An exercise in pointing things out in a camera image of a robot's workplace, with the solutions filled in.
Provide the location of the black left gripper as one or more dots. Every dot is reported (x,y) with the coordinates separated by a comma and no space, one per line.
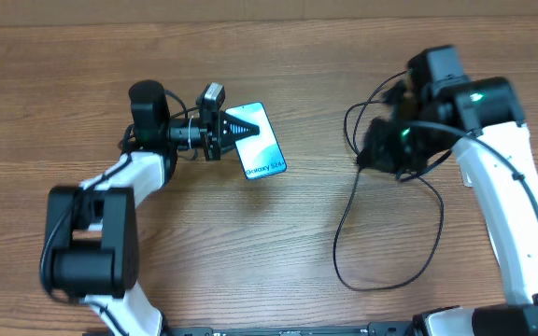
(214,132)

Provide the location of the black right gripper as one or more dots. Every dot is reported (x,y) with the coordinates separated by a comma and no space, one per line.
(378,157)

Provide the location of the Galaxy smartphone blue screen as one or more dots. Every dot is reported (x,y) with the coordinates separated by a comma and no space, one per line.
(259,154)

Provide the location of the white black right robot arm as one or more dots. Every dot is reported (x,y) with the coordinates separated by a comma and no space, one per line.
(436,109)

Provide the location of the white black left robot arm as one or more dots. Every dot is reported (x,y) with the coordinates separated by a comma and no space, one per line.
(90,254)

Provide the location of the brown cardboard backdrop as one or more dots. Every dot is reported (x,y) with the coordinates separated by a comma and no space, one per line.
(26,13)

